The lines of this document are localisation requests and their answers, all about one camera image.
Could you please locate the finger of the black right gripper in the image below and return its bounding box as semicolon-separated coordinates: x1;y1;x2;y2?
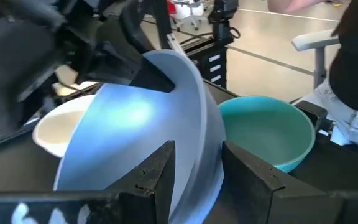
128;55;176;94

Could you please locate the white office chair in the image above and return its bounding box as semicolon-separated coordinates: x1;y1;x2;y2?
168;0;208;32

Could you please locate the large white bowl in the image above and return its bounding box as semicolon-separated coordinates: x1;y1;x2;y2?
32;94;96;159

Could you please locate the person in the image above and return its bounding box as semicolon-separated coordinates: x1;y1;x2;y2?
267;0;358;164

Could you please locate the black frame post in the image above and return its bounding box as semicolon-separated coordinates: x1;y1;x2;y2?
150;0;174;50

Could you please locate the large teal bowl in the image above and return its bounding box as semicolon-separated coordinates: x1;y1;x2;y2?
218;95;316;174

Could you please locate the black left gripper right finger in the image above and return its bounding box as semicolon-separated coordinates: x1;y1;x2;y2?
205;140;358;224

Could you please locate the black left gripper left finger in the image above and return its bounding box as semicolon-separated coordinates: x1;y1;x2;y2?
0;140;176;224

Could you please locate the grey office chair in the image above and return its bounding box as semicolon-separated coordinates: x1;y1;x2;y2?
291;29;341;90

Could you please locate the large pale blue bowl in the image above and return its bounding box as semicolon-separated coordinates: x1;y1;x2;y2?
53;49;228;224

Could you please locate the black block with white labels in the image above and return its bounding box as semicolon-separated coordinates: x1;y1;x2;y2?
183;37;229;90

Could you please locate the black mount with cable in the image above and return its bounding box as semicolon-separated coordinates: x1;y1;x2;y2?
208;0;241;47

